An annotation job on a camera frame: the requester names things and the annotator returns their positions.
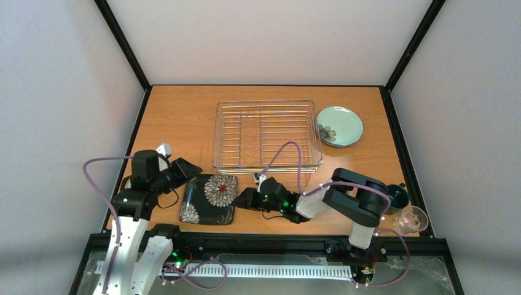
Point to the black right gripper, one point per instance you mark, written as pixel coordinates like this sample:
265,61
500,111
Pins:
258,197

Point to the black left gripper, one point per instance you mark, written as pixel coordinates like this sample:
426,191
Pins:
179,171

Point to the black floral square plate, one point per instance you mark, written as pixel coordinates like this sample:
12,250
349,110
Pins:
207,200

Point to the wire metal dish rack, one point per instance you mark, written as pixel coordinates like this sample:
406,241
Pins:
281,134

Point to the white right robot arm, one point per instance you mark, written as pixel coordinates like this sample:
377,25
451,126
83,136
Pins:
361,199

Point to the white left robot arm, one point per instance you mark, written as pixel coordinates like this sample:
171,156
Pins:
126,270

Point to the light green round plate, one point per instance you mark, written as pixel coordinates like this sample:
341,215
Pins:
339,127

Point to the dark green cup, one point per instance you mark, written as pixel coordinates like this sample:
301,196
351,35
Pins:
399,198

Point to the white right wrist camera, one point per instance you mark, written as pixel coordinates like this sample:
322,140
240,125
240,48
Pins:
259,179

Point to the white slotted cable duct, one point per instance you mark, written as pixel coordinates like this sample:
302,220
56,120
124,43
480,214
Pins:
333,272

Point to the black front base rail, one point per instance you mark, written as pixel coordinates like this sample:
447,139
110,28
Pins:
201,244

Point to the black frame post left rear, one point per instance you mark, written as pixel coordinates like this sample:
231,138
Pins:
118,34

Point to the black frame post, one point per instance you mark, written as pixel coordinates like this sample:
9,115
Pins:
418,36
118,34

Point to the black frame post right rear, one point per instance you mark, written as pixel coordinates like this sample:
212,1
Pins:
418,36

